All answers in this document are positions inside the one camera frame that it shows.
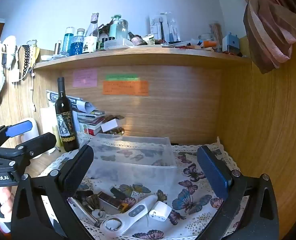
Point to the teal liquid bottle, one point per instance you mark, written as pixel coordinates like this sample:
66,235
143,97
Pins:
68,38

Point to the blue patterned bottle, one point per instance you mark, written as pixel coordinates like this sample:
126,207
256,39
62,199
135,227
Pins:
77,46

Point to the rolled papers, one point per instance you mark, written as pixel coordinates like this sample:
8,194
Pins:
81,105

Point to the empty glass jar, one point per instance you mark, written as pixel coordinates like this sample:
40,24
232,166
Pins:
205,38

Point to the white toothbrush package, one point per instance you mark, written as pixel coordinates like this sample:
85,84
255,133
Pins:
156,28

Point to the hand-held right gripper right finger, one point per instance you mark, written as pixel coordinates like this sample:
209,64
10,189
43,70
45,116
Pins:
213,171

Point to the pink sticky note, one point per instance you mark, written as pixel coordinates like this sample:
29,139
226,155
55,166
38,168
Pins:
85,78

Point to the clear plastic bin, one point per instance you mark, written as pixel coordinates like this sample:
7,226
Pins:
138,173

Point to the clear plastic tray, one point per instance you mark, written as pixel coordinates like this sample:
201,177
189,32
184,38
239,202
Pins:
118,44

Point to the white charger adapter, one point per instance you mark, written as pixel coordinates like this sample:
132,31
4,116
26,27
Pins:
160,211

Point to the yellow hanging pouch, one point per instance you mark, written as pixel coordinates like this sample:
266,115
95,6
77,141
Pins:
35,55

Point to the stack of books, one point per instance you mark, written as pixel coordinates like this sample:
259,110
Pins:
90,123

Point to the wooden shelf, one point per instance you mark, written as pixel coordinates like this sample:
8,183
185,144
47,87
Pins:
138,55

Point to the butterfly print tablecloth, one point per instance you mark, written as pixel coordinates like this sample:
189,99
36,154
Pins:
183,220

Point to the clear glass jar bottle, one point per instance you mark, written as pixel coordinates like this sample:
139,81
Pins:
123,30

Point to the white infrared thermometer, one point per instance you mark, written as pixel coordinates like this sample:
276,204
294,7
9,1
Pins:
138,211

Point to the clear labelled glass bottle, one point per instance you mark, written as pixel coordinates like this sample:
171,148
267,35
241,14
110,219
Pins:
91,42

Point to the green sticky note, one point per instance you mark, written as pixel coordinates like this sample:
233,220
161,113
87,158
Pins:
121,77

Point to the orange sticky note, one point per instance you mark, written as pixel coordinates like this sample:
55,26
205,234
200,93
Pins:
125,88

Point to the white and blue device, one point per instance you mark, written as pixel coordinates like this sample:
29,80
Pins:
53,96

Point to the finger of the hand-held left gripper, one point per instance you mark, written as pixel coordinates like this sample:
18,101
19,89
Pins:
39,142
19,128

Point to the small pink bottle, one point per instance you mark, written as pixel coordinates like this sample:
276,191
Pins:
135,39

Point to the clear toothbrush package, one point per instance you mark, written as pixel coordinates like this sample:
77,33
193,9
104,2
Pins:
173,28

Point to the mint green pump bottle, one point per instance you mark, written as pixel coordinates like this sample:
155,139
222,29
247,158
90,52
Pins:
113,31

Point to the brown rectangular lighter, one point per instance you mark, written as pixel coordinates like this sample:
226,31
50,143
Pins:
110,199

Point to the white carton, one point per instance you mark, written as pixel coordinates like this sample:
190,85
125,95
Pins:
47,122

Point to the person's left hand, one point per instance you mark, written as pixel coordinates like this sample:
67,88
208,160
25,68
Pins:
6,200

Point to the silver metal cylinder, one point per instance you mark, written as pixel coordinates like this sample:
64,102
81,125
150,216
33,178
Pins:
57,48

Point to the orange tube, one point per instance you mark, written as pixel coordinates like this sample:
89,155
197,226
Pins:
210,43

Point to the blue grey box on shelf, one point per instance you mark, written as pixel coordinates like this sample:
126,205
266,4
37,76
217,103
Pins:
231,43

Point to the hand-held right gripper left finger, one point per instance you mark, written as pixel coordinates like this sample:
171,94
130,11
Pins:
79,168

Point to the dark wine bottle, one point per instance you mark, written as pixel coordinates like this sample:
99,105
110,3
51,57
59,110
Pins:
65,120

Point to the small white box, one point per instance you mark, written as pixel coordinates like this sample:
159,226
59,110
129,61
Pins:
109,125

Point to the jar of brown sticks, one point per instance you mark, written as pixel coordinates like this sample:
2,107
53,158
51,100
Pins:
216,32

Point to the brown striped curtain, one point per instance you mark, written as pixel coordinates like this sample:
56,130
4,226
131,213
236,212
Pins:
265,30

